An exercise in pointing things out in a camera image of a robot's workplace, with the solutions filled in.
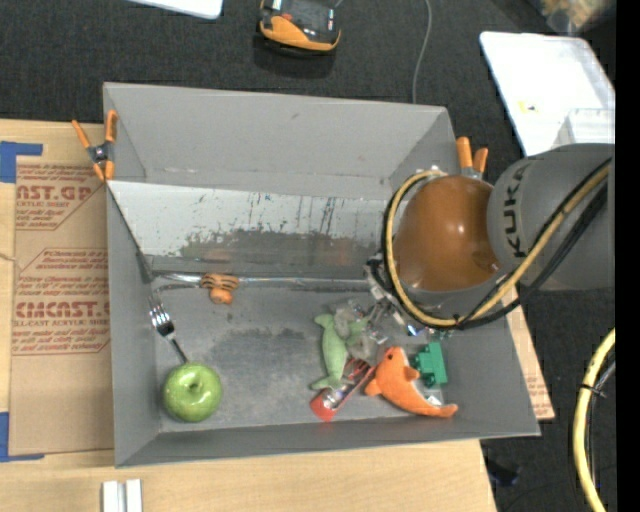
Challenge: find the silver metal fork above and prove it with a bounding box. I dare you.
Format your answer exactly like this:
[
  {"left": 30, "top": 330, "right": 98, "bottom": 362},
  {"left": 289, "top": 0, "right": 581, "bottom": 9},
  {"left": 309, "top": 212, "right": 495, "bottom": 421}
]
[{"left": 147, "top": 294, "right": 190, "bottom": 365}]

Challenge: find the brown cardboard board red print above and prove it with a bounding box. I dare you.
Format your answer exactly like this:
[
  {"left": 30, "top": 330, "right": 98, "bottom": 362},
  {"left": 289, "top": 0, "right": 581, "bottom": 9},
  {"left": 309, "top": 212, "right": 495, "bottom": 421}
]
[{"left": 0, "top": 118, "right": 557, "bottom": 464}]

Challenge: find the green plush dolphin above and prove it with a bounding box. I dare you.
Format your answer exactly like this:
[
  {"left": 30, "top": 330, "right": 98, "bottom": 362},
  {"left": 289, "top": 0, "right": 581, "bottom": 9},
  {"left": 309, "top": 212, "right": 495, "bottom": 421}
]
[{"left": 309, "top": 312, "right": 372, "bottom": 392}]

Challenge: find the orange striped toy tiger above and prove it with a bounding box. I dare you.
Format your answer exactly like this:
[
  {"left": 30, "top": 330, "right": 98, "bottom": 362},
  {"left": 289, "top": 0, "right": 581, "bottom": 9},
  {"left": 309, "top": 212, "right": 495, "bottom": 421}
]
[{"left": 199, "top": 272, "right": 241, "bottom": 306}]

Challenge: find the green toy building block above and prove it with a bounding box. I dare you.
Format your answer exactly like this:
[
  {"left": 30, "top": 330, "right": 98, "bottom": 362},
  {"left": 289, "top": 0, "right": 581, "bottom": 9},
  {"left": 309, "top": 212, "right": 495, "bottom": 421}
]
[{"left": 411, "top": 341, "right": 449, "bottom": 388}]

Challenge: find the grey metal bin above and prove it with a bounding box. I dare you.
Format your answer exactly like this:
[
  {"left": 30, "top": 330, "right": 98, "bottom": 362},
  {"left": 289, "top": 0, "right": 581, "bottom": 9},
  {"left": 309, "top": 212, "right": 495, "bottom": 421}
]
[{"left": 102, "top": 82, "right": 543, "bottom": 469}]

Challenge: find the grey fuzzy toy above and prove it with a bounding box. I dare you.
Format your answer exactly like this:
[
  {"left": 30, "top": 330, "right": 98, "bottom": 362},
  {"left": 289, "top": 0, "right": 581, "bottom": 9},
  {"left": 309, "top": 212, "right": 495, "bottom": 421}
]
[{"left": 332, "top": 304, "right": 375, "bottom": 362}]

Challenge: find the red and silver tube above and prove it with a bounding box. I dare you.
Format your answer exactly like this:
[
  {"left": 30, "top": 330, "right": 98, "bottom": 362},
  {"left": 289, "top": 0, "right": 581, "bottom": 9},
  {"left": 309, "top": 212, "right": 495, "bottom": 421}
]
[{"left": 309, "top": 361, "right": 377, "bottom": 423}]

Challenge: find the green apple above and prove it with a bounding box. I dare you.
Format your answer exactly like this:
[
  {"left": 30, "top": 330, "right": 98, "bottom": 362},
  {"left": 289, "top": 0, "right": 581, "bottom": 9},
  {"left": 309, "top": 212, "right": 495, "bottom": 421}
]
[{"left": 161, "top": 362, "right": 224, "bottom": 424}]

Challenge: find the orange plush dolphin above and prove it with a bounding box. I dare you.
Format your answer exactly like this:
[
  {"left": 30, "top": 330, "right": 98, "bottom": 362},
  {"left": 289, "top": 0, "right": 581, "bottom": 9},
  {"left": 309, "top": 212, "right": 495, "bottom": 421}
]
[{"left": 363, "top": 345, "right": 460, "bottom": 419}]

